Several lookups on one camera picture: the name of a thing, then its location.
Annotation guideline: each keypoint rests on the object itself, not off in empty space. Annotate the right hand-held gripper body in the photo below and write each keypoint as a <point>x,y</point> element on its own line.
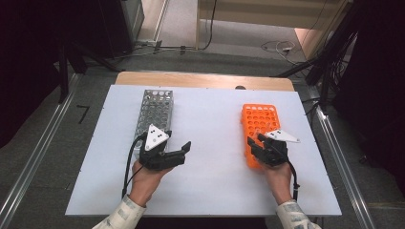
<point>273,152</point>

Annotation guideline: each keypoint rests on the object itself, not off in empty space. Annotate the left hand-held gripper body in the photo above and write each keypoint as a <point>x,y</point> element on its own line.
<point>154,156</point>

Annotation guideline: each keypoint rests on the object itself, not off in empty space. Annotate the clear plastic test tube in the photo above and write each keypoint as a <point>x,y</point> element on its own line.
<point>255,131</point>

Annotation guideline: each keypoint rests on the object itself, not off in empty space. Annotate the orange plastic test tube rack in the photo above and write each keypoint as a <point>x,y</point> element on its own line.
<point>258,119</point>

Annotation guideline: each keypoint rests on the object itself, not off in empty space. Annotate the person's right hand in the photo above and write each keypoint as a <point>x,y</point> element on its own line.
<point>278,181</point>

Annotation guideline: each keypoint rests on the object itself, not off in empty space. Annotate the person's left hand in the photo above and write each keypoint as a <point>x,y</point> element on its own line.
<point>144,184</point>

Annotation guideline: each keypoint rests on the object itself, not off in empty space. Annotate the white board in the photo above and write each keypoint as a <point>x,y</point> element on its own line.
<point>210,184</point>

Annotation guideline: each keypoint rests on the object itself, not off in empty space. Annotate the dark round table grommet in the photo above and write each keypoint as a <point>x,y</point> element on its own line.
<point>240,87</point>

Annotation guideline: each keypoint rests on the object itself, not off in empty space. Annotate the grey power strip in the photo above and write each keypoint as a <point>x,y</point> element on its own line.
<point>146,42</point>

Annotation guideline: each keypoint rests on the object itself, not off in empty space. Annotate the black metal stand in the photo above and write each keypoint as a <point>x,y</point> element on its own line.
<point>63,79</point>

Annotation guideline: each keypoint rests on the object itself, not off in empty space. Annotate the dark cabinet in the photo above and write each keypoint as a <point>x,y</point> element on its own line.
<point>117,25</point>

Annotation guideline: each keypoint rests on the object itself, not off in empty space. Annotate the aluminium floor rail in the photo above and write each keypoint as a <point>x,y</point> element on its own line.
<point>38,152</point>
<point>337,152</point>

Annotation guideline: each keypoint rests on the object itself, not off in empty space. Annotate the light wooden furniture frame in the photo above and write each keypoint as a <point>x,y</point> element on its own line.
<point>270,12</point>

